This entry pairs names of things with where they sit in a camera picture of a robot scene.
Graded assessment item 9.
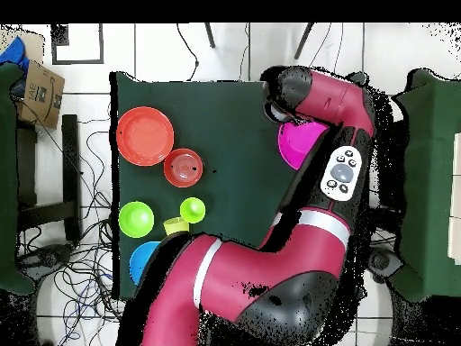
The lime green cup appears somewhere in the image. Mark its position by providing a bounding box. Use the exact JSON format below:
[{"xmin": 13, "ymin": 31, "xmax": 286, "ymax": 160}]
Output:
[{"xmin": 178, "ymin": 196, "xmax": 207, "ymax": 225}]

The black chair frame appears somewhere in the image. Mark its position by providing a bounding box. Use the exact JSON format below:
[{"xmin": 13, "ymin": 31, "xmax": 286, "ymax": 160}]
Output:
[{"xmin": 15, "ymin": 114, "xmax": 82, "ymax": 243}]

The tangle of black cables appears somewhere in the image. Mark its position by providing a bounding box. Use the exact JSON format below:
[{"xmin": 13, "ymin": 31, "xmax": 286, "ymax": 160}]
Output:
[{"xmin": 15, "ymin": 118, "xmax": 123, "ymax": 346}]

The cardboard box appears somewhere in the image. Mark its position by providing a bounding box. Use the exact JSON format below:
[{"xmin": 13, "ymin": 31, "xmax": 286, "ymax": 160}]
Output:
[{"xmin": 15, "ymin": 59, "xmax": 66, "ymax": 130}]

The small orange bowl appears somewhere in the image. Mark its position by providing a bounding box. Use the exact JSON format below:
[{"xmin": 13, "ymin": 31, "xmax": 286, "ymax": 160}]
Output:
[{"xmin": 162, "ymin": 148, "xmax": 204, "ymax": 189}]

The black tripod leg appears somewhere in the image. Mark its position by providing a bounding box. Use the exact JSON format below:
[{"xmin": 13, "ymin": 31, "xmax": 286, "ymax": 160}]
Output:
[
  {"xmin": 294, "ymin": 23, "xmax": 315, "ymax": 60},
  {"xmin": 203, "ymin": 23, "xmax": 216, "ymax": 49}
]

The black cable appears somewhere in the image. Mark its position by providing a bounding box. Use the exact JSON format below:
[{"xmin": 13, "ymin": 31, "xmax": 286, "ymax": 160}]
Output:
[{"xmin": 176, "ymin": 23, "xmax": 200, "ymax": 82}]

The white box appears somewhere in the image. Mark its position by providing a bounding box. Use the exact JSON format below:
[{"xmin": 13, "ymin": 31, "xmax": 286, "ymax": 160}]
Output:
[{"xmin": 447, "ymin": 132, "xmax": 461, "ymax": 266}]

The large magenta bowl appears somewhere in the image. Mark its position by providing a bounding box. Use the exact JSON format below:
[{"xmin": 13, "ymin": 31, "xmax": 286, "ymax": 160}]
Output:
[{"xmin": 276, "ymin": 120, "xmax": 330, "ymax": 171}]

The large orange bowl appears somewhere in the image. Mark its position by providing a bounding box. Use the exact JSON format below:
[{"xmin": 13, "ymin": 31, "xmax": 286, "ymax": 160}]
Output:
[{"xmin": 115, "ymin": 105, "xmax": 176, "ymax": 168}]

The dark grey pedestal leg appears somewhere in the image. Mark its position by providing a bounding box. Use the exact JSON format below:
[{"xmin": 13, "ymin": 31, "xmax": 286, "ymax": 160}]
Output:
[
  {"xmin": 367, "ymin": 246, "xmax": 404, "ymax": 286},
  {"xmin": 15, "ymin": 242, "xmax": 75, "ymax": 275}
]

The green cloth side table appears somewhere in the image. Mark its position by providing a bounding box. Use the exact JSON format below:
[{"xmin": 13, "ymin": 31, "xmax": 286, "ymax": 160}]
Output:
[
  {"xmin": 390, "ymin": 68, "xmax": 461, "ymax": 303},
  {"xmin": 0, "ymin": 62, "xmax": 37, "ymax": 296}
]

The black square floor frame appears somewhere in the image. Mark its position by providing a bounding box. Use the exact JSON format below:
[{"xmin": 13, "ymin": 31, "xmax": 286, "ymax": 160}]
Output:
[{"xmin": 50, "ymin": 23, "xmax": 104, "ymax": 66}]

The yellow cup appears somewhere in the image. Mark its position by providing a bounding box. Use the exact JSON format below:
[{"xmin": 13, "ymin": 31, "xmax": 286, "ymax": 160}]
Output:
[{"xmin": 162, "ymin": 216, "xmax": 191, "ymax": 237}]

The dark green tablecloth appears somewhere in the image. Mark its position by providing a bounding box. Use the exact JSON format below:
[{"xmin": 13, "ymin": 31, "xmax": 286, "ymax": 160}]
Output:
[{"xmin": 109, "ymin": 70, "xmax": 370, "ymax": 301}]

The blue bowl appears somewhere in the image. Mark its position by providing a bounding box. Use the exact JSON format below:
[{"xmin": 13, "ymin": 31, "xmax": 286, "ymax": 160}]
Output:
[{"xmin": 128, "ymin": 240, "xmax": 162, "ymax": 286}]

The small green bowl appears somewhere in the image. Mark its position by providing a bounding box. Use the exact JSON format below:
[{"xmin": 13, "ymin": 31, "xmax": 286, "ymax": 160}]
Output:
[{"xmin": 117, "ymin": 200, "xmax": 156, "ymax": 240}]

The blue object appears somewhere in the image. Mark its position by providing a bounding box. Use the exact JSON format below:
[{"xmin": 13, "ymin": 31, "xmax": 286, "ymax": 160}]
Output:
[{"xmin": 0, "ymin": 35, "xmax": 30, "ymax": 73}]

